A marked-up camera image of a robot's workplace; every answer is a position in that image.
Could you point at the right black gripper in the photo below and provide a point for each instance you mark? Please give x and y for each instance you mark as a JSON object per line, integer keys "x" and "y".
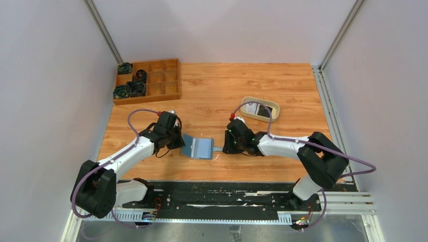
{"x": 227, "y": 142}

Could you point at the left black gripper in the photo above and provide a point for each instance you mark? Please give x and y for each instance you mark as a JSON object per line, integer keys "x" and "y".
{"x": 177, "y": 140}

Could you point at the blue card holder wallet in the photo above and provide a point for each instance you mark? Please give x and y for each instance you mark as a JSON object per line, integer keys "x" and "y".
{"x": 199, "y": 148}

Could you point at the black card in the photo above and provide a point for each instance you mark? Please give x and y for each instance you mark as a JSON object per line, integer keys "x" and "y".
{"x": 265, "y": 111}

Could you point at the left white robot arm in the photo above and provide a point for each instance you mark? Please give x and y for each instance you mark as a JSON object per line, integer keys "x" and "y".
{"x": 98, "y": 190}

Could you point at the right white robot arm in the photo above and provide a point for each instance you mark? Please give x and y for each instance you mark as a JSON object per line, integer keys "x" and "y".
{"x": 323, "y": 161}

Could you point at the white printed card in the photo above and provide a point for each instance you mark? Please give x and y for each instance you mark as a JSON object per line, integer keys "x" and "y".
{"x": 251, "y": 108}

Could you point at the cream oval tray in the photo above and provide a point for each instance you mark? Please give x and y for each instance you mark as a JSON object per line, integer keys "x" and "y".
{"x": 249, "y": 99}

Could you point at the large black coiled item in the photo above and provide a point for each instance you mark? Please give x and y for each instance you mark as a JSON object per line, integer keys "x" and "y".
{"x": 136, "y": 88}

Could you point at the wooden compartment organizer box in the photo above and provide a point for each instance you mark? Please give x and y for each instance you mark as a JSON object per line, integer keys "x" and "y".
{"x": 163, "y": 81}

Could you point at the black coiled item bottom-left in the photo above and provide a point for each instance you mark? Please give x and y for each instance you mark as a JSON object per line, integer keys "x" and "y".
{"x": 120, "y": 92}

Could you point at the black coiled item middle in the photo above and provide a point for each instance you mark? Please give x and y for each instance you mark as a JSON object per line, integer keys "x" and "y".
{"x": 141, "y": 76}

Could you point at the black coiled item top-left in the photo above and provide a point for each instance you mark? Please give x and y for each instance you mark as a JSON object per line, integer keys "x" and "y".
{"x": 124, "y": 68}

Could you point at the black mounting base rail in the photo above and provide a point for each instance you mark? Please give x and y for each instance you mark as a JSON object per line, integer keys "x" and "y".
{"x": 222, "y": 200}

